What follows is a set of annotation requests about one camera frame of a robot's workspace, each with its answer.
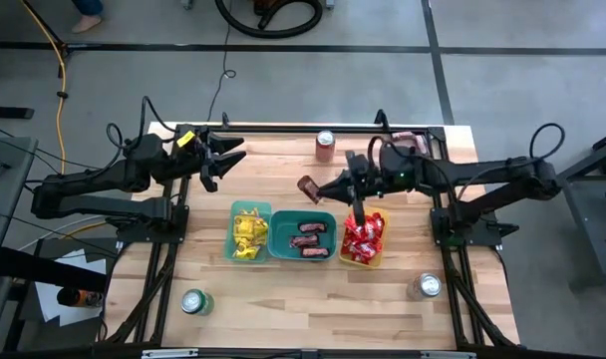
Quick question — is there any orange black drink can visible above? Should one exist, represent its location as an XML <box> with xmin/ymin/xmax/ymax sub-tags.
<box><xmin>56</xmin><ymin>287</ymin><xmax>106</xmax><ymax>309</ymax></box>

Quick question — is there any person's leg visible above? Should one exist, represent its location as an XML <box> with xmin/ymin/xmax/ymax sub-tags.
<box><xmin>72</xmin><ymin>0</ymin><xmax>106</xmax><ymax>17</ymax></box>

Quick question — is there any silver metal bracket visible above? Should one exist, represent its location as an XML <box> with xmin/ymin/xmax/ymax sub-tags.
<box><xmin>420</xmin><ymin>350</ymin><xmax>477</xmax><ymax>359</ymax></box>
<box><xmin>141</xmin><ymin>348</ymin><xmax>200</xmax><ymax>359</ymax></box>

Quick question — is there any dark green plastic bin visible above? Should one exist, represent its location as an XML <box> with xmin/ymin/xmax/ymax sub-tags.
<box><xmin>266</xmin><ymin>209</ymin><xmax>338</xmax><ymax>262</ymax></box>

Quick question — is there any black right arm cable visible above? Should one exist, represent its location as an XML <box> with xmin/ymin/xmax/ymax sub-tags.
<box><xmin>366</xmin><ymin>122</ymin><xmax>567</xmax><ymax>200</ymax></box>

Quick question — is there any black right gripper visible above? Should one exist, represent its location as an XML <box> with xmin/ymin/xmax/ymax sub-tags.
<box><xmin>316</xmin><ymin>147</ymin><xmax>400</xmax><ymax>227</ymax></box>

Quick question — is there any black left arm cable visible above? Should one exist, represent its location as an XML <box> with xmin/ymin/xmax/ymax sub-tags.
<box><xmin>105</xmin><ymin>95</ymin><xmax>178</xmax><ymax>152</ymax></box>

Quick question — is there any orange black vacuum cleaner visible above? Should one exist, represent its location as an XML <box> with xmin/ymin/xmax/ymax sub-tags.
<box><xmin>252</xmin><ymin>0</ymin><xmax>290</xmax><ymax>17</ymax></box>

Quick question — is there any red soda can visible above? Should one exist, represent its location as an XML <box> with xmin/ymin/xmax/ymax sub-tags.
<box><xmin>315</xmin><ymin>130</ymin><xmax>337</xmax><ymax>164</ymax></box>

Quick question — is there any black aluminium table frame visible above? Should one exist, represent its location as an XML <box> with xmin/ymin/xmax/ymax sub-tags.
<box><xmin>101</xmin><ymin>109</ymin><xmax>522</xmax><ymax>359</ymax></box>

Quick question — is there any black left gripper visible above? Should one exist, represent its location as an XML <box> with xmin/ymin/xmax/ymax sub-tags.
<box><xmin>177</xmin><ymin>126</ymin><xmax>248</xmax><ymax>194</ymax></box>

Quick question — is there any silver soda can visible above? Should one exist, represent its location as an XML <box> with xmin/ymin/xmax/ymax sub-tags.
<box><xmin>407</xmin><ymin>272</ymin><xmax>443</xmax><ymax>302</ymax></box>

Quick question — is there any white paper sheet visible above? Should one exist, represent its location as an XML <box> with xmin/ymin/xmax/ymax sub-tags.
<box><xmin>33</xmin><ymin>247</ymin><xmax>109</xmax><ymax>328</ymax></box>

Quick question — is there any black metal beam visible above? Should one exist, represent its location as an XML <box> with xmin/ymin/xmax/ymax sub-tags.
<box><xmin>0</xmin><ymin>244</ymin><xmax>110</xmax><ymax>294</ymax></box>

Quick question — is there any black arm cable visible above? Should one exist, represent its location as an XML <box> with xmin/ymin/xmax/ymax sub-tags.
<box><xmin>105</xmin><ymin>95</ymin><xmax>178</xmax><ymax>152</ymax></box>
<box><xmin>366</xmin><ymin>122</ymin><xmax>567</xmax><ymax>200</ymax></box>

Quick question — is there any translucent yellow plastic bin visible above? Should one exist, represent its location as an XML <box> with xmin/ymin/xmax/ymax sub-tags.
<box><xmin>337</xmin><ymin>205</ymin><xmax>390</xmax><ymax>270</ymax></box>

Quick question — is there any black flat floor bar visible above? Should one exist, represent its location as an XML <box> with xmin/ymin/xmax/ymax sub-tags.
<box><xmin>0</xmin><ymin>106</ymin><xmax>36</xmax><ymax>121</ymax></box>

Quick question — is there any grey side table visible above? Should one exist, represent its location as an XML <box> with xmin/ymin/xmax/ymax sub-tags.
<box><xmin>0</xmin><ymin>135</ymin><xmax>39</xmax><ymax>350</ymax></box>

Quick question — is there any thick black vacuum hose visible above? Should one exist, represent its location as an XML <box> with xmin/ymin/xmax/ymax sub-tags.
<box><xmin>213</xmin><ymin>0</ymin><xmax>325</xmax><ymax>40</ymax></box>

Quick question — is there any yellow cable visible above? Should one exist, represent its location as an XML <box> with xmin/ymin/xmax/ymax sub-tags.
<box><xmin>19</xmin><ymin>0</ymin><xmax>109</xmax><ymax>240</ymax></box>

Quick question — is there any green soda can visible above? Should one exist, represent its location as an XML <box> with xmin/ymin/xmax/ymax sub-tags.
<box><xmin>180</xmin><ymin>288</ymin><xmax>215</xmax><ymax>317</ymax></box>

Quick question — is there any dark side table frame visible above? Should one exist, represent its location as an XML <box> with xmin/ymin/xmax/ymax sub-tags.
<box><xmin>551</xmin><ymin>127</ymin><xmax>606</xmax><ymax>291</ymax></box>

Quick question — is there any person's foot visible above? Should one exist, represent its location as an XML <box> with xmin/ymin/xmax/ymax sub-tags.
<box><xmin>71</xmin><ymin>13</ymin><xmax>105</xmax><ymax>35</ymax></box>

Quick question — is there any translucent teal plastic bin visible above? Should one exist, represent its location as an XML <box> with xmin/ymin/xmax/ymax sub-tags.
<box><xmin>223</xmin><ymin>199</ymin><xmax>273</xmax><ymax>264</ymax></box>

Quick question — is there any thin black floor cable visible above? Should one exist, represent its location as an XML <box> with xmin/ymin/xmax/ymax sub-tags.
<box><xmin>205</xmin><ymin>0</ymin><xmax>238</xmax><ymax>124</ymax></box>

